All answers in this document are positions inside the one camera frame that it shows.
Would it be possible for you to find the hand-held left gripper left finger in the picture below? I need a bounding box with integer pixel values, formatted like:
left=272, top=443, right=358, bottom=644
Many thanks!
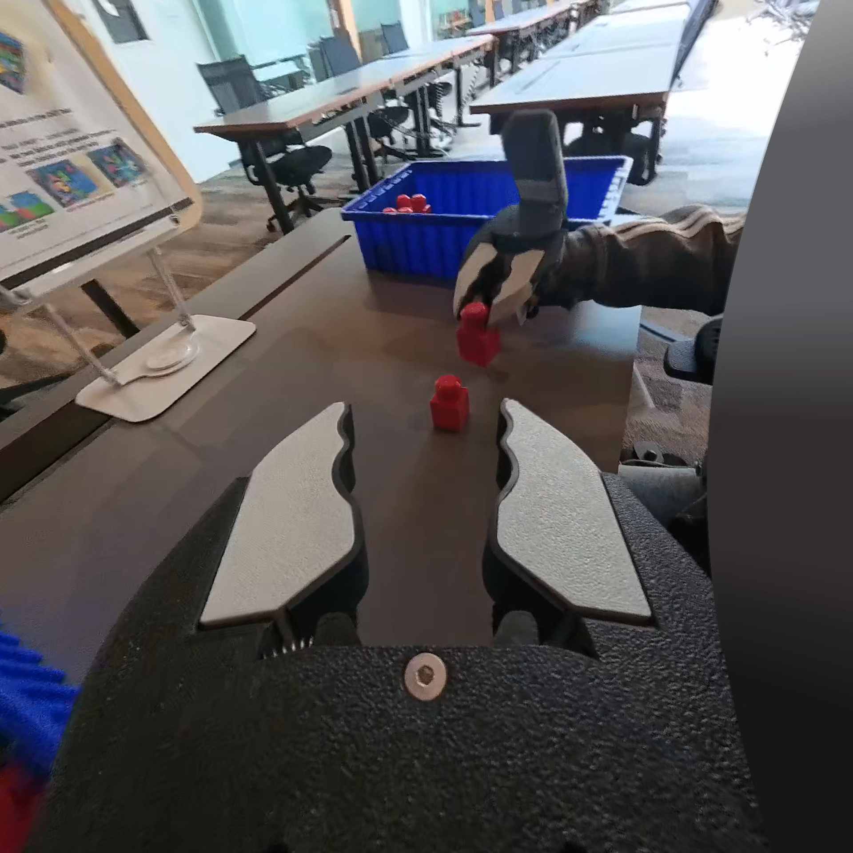
left=199, top=402, right=369, bottom=629

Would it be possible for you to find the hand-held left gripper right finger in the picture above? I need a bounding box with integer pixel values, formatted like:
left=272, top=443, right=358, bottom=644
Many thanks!
left=484, top=399, right=654, bottom=625

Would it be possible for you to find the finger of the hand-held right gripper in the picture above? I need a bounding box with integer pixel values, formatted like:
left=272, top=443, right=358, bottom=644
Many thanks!
left=453, top=243, right=499, bottom=317
left=490, top=252, right=542, bottom=327

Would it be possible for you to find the red single-stud block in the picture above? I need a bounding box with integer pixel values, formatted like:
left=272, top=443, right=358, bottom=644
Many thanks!
left=456, top=302, right=502, bottom=368
left=430, top=375, right=470, bottom=433

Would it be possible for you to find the person's right forearm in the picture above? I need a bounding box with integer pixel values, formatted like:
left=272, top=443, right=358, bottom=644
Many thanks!
left=540, top=204, right=746, bottom=318

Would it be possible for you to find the grey desk with wood edge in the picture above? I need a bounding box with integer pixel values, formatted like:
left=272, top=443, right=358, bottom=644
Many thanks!
left=389, top=33, right=499, bottom=128
left=469, top=45, right=678, bottom=184
left=194, top=70, right=401, bottom=235
left=465, top=2, right=582, bottom=54
left=541, top=22, right=691, bottom=62

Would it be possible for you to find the black mesh-back office chair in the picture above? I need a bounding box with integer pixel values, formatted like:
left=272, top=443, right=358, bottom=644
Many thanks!
left=669, top=0, right=722, bottom=92

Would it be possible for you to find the blue ribbed plastic bin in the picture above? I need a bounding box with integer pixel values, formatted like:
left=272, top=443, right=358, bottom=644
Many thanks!
left=0, top=630, right=81, bottom=787

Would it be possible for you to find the instruction sheet on stand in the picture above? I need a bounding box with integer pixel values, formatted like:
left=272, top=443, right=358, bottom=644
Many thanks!
left=0, top=0, right=203, bottom=297

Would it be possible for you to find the printed instruction sheet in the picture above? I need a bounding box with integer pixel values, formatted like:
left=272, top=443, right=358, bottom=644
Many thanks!
left=0, top=0, right=191, bottom=281

